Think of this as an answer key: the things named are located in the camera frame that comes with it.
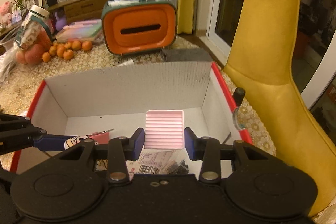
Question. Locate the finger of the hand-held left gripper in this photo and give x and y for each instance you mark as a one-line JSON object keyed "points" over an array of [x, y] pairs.
{"points": [[50, 142]]}

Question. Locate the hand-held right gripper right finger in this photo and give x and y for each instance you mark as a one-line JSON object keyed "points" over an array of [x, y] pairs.
{"points": [[189, 146]]}

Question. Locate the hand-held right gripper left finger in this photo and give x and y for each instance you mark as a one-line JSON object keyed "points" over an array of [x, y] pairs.
{"points": [[139, 144]]}

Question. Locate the pink snack packet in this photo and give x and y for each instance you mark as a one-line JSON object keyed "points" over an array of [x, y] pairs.
{"points": [[152, 162]]}

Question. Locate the black small packet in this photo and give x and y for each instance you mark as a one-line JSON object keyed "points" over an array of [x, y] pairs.
{"points": [[179, 167]]}

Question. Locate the white cartoon figure toy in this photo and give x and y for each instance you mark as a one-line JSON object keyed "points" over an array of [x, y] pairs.
{"points": [[74, 142]]}

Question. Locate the pink ribbed soap dish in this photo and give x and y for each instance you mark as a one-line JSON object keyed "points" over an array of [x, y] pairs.
{"points": [[164, 129]]}

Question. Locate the red cardboard box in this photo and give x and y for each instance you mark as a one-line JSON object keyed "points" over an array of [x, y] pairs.
{"points": [[126, 92]]}

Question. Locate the small black capped bottle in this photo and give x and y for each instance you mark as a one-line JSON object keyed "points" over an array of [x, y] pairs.
{"points": [[239, 98]]}

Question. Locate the small white tube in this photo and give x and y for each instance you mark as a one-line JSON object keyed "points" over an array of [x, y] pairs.
{"points": [[125, 63]]}

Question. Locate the clear plastic bag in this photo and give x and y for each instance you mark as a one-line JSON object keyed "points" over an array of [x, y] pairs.
{"points": [[6, 66]]}

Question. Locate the red apple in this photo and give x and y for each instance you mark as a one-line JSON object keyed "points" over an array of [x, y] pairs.
{"points": [[34, 54], [20, 58]]}

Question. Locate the pile of small tangerines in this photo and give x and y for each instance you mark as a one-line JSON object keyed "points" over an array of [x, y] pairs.
{"points": [[68, 49]]}

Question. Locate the clear glass fruit bowl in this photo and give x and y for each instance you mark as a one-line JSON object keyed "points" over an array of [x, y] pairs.
{"points": [[8, 43]]}

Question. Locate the clear jar white lid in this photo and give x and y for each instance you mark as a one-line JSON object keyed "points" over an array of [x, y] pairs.
{"points": [[32, 27]]}

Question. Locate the green orange tissue box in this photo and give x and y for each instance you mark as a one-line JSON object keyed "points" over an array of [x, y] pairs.
{"points": [[139, 27]]}

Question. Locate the purple kettlebell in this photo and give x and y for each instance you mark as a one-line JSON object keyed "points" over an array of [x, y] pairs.
{"points": [[61, 20]]}

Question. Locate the yellow giraffe seat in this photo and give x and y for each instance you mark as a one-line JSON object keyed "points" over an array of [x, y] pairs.
{"points": [[267, 43]]}

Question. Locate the pink pig toy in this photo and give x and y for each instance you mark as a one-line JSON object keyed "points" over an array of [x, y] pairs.
{"points": [[5, 14]]}

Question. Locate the wooden television cabinet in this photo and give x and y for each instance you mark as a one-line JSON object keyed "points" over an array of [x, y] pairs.
{"points": [[86, 7]]}

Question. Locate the small potted grass plant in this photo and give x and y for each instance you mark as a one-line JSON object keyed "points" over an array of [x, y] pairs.
{"points": [[19, 5]]}

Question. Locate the glass balcony door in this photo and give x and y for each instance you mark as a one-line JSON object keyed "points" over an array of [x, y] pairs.
{"points": [[231, 3]]}

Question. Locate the white curved frame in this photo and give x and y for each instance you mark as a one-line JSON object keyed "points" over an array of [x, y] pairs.
{"points": [[320, 74]]}

